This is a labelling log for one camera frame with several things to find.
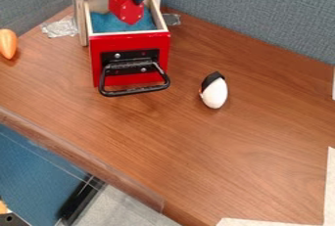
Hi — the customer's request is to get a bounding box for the red block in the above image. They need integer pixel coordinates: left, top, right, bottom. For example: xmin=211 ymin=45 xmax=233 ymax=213
xmin=107 ymin=0 xmax=147 ymax=26

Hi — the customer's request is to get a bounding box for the red drawer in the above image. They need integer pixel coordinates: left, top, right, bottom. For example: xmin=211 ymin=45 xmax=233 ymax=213
xmin=82 ymin=0 xmax=173 ymax=98

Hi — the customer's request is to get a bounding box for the silver foil piece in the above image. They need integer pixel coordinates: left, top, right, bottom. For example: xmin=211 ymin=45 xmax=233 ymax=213
xmin=40 ymin=16 xmax=80 ymax=39
xmin=161 ymin=13 xmax=184 ymax=27

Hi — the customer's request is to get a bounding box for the orange toy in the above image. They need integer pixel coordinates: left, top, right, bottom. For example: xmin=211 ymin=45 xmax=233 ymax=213
xmin=0 ymin=28 xmax=21 ymax=61

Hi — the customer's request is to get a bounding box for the white and black toy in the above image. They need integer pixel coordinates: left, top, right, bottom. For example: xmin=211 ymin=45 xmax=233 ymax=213
xmin=197 ymin=70 xmax=231 ymax=111

